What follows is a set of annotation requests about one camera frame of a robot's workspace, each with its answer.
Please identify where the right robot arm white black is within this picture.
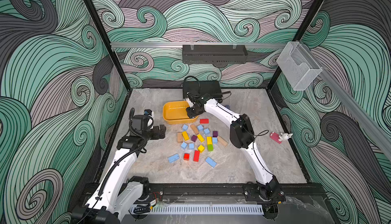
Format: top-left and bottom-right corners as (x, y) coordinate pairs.
(182, 76), (286, 205)

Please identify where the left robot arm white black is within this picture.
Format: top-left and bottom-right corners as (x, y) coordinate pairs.
(71, 108), (166, 224)

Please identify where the red flat block top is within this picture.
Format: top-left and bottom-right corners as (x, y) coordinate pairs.
(200, 119), (209, 124)

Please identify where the natural wood block upper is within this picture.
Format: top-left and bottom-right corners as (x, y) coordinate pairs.
(190, 124), (199, 135)

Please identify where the natural wood block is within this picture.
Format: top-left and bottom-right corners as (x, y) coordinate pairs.
(190, 124), (199, 135)
(217, 136), (228, 147)
(177, 132), (183, 143)

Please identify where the black ribbed case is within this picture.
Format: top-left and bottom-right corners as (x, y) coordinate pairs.
(182, 81), (223, 103)

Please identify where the yellow plastic bin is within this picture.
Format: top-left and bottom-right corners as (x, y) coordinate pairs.
(163, 101), (198, 125)

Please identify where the natural wood block left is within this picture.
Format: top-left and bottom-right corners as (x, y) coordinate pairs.
(177, 132), (183, 143)

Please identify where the purple cube centre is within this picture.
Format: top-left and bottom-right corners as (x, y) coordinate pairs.
(191, 135), (198, 142)

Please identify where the light blue flat block left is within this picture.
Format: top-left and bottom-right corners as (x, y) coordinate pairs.
(168, 153), (180, 163)

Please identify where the light blue flat block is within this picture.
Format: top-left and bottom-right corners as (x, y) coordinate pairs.
(205, 157), (217, 168)
(168, 153), (180, 163)

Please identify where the yellow long block left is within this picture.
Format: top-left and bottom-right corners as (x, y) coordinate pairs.
(182, 131), (189, 141)

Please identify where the yellow long block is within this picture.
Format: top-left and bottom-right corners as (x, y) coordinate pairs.
(182, 131), (189, 141)
(207, 136), (213, 145)

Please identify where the yellow block centre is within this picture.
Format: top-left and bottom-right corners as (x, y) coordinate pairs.
(197, 134), (205, 142)

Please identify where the yellow long block right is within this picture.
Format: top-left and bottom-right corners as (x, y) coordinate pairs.
(207, 136), (213, 145)

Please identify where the red cube bottom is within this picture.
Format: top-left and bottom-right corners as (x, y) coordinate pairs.
(184, 153), (190, 161)

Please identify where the yellow cube lower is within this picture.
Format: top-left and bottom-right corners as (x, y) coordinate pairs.
(198, 145), (205, 153)

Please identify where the natural wood block right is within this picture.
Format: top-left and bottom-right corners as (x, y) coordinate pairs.
(217, 136), (228, 147)

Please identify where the red long block bottom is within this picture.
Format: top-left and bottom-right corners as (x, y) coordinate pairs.
(193, 150), (200, 162)

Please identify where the light blue flat block right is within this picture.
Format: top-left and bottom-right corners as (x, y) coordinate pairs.
(205, 157), (217, 168)

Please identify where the pink and white toy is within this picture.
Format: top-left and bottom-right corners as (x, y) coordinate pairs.
(269, 132), (293, 144)

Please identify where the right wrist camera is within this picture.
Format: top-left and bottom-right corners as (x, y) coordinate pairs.
(185, 97), (194, 107)

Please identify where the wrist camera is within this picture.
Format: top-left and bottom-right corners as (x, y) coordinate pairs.
(144, 109), (154, 125)
(185, 97), (194, 107)

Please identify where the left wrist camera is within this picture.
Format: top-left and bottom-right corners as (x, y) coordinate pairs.
(144, 109), (154, 125)

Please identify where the black wall shelf tray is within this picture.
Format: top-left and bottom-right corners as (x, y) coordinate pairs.
(182, 45), (248, 65)

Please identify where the aluminium rail back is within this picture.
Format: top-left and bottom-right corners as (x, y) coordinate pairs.
(110, 42), (287, 49)

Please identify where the aluminium rail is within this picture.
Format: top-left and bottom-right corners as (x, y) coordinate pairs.
(300, 43), (391, 159)
(110, 42), (287, 49)

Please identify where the white slotted cable duct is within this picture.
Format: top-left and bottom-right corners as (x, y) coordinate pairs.
(144, 204), (264, 215)

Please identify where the clear acrylic wall holder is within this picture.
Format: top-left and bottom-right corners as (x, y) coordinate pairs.
(277, 42), (322, 91)

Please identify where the aluminium rail right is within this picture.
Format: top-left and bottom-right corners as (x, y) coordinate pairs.
(300, 43), (391, 159)

